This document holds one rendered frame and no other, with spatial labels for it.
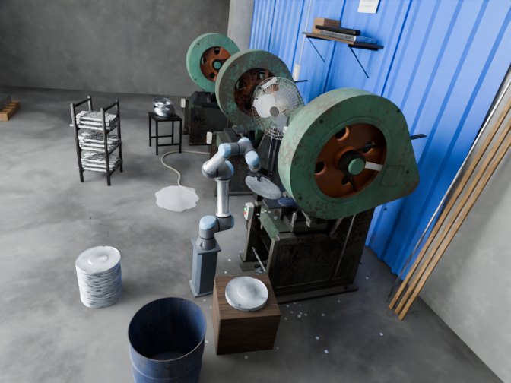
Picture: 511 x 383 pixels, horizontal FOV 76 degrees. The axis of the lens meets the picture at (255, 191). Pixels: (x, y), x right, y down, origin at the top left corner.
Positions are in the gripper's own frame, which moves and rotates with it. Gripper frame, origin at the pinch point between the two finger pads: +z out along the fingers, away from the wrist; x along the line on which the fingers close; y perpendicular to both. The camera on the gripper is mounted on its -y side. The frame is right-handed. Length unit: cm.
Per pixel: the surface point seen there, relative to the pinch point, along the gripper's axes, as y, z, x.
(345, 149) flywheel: -49, -28, -23
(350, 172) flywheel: -56, -26, -10
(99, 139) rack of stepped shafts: 222, 97, -26
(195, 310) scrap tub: 9, -9, 95
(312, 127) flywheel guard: -30, -54, -18
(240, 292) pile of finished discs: -9, 16, 77
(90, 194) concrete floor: 210, 111, 36
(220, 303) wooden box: 0, 10, 88
